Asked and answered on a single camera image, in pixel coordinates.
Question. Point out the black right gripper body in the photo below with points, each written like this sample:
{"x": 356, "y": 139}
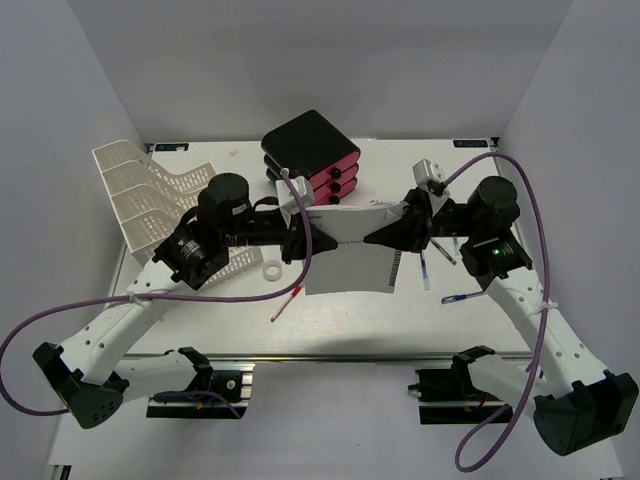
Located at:
{"x": 451, "y": 219}

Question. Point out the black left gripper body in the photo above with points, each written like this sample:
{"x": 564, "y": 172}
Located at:
{"x": 272, "y": 228}

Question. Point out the white Canon safety booklet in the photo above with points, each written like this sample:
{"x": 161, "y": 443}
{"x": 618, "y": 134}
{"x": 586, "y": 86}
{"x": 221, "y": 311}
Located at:
{"x": 354, "y": 266}

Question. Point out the red gel pen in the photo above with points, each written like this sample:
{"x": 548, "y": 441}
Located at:
{"x": 287, "y": 302}

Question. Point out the blue ballpoint pen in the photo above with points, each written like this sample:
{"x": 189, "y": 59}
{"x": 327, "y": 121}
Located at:
{"x": 461, "y": 297}

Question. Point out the black pink drawer organizer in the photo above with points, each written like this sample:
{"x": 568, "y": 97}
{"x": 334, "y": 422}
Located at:
{"x": 311, "y": 146}

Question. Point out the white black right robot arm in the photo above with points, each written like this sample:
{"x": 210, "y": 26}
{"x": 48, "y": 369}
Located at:
{"x": 572, "y": 397}

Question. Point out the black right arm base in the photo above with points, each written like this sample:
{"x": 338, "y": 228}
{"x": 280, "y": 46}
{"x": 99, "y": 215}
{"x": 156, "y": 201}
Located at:
{"x": 446, "y": 395}

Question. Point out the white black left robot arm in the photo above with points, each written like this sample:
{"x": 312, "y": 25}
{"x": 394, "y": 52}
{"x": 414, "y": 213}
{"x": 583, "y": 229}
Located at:
{"x": 89, "y": 371}

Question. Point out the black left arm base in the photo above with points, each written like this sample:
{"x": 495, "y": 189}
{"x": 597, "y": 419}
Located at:
{"x": 216, "y": 392}

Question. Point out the purple capped clear pen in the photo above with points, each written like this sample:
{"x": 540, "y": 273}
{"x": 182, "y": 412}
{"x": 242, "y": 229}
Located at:
{"x": 443, "y": 251}

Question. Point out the clear tape roll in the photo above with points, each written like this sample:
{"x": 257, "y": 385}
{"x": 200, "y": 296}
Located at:
{"x": 272, "y": 270}

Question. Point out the blue capped clear pen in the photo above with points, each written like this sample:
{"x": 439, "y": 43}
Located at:
{"x": 424, "y": 271}

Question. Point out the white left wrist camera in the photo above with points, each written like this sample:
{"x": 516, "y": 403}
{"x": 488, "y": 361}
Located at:
{"x": 290, "y": 194}

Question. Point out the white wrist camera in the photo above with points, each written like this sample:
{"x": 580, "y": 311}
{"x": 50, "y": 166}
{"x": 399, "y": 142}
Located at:
{"x": 429, "y": 177}
{"x": 290, "y": 194}

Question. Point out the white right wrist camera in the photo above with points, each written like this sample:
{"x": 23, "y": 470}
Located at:
{"x": 429, "y": 177}

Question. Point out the aluminium table edge rail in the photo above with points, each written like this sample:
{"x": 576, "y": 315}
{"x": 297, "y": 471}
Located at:
{"x": 334, "y": 358}

